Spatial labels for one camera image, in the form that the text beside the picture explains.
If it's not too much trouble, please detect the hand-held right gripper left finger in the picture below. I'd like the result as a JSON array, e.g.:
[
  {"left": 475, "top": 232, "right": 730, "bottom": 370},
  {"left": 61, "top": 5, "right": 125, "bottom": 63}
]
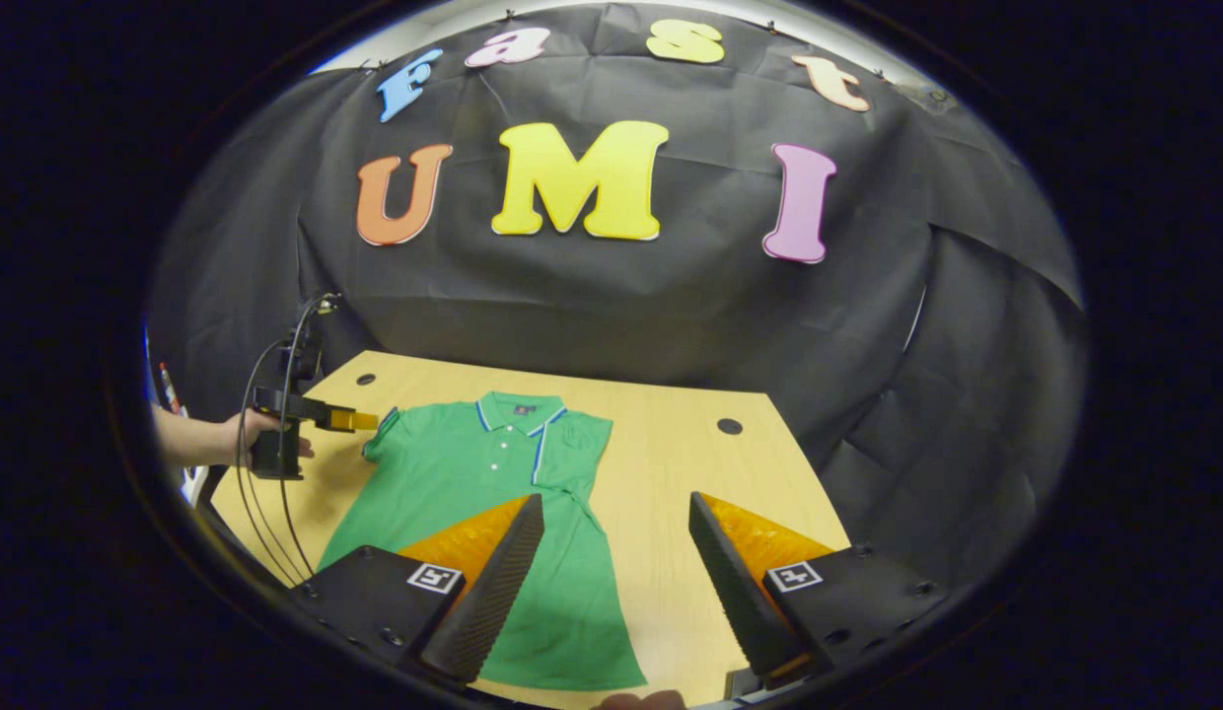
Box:
[{"left": 291, "top": 493, "right": 545, "bottom": 683}]

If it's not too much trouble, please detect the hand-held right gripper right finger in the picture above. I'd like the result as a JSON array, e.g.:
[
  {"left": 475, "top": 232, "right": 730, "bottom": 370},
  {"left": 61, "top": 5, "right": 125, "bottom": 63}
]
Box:
[{"left": 688, "top": 491, "right": 953, "bottom": 691}]

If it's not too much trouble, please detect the green T-shirt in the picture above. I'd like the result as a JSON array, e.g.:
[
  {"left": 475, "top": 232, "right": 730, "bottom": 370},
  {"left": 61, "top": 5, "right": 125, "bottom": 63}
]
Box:
[{"left": 319, "top": 391, "right": 647, "bottom": 691}]

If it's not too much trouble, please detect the black backdrop cloth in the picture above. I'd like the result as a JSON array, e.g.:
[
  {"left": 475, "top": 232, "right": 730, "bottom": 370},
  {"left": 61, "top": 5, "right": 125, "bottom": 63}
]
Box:
[{"left": 148, "top": 5, "right": 1086, "bottom": 593}]

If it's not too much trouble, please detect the row of black cloth clips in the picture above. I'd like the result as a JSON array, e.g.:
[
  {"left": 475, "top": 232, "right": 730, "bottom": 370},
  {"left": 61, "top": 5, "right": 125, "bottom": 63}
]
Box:
[{"left": 360, "top": 8, "right": 889, "bottom": 80}]

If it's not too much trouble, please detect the black cable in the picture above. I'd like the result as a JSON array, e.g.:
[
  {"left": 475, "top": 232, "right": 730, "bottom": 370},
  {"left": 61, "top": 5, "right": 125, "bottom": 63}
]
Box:
[
  {"left": 278, "top": 294, "right": 326, "bottom": 581},
  {"left": 234, "top": 339, "right": 302, "bottom": 585}
]

